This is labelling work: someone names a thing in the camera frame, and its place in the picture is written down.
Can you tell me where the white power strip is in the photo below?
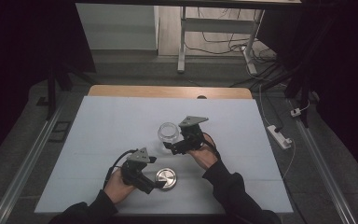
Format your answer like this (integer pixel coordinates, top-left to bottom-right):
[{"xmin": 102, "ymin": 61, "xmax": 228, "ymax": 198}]
[{"xmin": 267, "ymin": 124, "xmax": 294, "ymax": 150}]

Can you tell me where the black rectangular floor frame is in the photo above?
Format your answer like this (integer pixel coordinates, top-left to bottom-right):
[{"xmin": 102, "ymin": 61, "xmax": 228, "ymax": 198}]
[{"xmin": 48, "ymin": 120, "xmax": 73, "ymax": 144}]

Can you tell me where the black stand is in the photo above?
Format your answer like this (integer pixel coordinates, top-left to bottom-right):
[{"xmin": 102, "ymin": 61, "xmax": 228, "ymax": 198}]
[{"xmin": 36, "ymin": 63, "xmax": 99, "ymax": 121}]

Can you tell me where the thin white cable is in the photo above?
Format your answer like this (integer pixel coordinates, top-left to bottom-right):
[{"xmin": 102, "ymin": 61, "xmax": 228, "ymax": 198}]
[{"xmin": 258, "ymin": 83, "xmax": 296, "ymax": 180}]

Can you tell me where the small white adapter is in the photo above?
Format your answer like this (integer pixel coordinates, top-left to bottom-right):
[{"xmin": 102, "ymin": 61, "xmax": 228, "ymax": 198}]
[{"xmin": 290, "ymin": 106, "xmax": 303, "ymax": 119}]

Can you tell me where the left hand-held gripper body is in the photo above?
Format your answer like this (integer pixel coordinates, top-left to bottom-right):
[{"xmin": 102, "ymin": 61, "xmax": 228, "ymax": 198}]
[{"xmin": 120, "ymin": 147, "xmax": 157, "ymax": 195}]

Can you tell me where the wooden table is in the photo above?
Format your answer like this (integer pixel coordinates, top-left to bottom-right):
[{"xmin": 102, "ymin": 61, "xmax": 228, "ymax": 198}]
[{"xmin": 88, "ymin": 84, "xmax": 254, "ymax": 100}]

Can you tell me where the person's right hand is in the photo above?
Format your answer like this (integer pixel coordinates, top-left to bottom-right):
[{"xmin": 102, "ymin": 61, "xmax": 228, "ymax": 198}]
[{"xmin": 186, "ymin": 140, "xmax": 220, "ymax": 171}]

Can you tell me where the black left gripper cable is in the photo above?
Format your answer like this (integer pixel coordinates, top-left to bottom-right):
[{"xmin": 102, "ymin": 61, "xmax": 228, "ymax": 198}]
[{"xmin": 103, "ymin": 148, "xmax": 138, "ymax": 189}]

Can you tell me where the white metal desk frame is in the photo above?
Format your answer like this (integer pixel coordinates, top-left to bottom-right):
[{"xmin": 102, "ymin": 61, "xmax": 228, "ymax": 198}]
[{"xmin": 176, "ymin": 6, "xmax": 266, "ymax": 76}]

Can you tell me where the round silver metal lid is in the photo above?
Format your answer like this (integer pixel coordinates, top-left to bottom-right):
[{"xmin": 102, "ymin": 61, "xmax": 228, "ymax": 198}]
[{"xmin": 155, "ymin": 167, "xmax": 178, "ymax": 191}]

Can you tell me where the person's left hand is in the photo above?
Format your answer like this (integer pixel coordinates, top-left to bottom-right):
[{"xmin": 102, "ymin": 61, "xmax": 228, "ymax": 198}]
[{"xmin": 103, "ymin": 167, "xmax": 138, "ymax": 205}]

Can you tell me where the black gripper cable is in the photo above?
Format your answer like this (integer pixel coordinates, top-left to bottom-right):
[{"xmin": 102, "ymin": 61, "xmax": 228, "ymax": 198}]
[
  {"xmin": 201, "ymin": 132, "xmax": 222, "ymax": 161},
  {"xmin": 103, "ymin": 148, "xmax": 138, "ymax": 189}
]

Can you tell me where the clear glass jar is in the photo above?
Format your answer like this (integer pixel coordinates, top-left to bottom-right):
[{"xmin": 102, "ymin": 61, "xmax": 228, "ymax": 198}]
[{"xmin": 157, "ymin": 121, "xmax": 181, "ymax": 147}]

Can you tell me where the metal floor rail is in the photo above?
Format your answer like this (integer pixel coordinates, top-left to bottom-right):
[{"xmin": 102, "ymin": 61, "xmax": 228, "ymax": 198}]
[
  {"xmin": 0, "ymin": 101, "xmax": 68, "ymax": 224},
  {"xmin": 287, "ymin": 99, "xmax": 357, "ymax": 224}
]

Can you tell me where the white foam board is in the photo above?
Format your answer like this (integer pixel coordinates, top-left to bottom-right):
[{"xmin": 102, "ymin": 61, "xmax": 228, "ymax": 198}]
[{"xmin": 34, "ymin": 95, "xmax": 295, "ymax": 216}]

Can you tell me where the black curtain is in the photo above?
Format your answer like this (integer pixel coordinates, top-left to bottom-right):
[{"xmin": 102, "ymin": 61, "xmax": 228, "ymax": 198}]
[
  {"xmin": 255, "ymin": 0, "xmax": 358, "ymax": 178},
  {"xmin": 0, "ymin": 0, "xmax": 97, "ymax": 171}
]

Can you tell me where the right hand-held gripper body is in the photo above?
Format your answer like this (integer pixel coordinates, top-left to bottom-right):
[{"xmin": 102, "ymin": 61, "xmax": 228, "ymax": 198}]
[{"xmin": 178, "ymin": 115, "xmax": 210, "ymax": 151}]

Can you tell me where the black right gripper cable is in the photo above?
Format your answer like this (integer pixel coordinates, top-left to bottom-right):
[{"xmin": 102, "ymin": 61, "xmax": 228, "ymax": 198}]
[{"xmin": 201, "ymin": 132, "xmax": 222, "ymax": 161}]

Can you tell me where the tangle of black floor cables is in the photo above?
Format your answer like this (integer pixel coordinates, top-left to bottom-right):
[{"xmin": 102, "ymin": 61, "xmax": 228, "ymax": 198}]
[{"xmin": 185, "ymin": 7, "xmax": 290, "ymax": 89}]

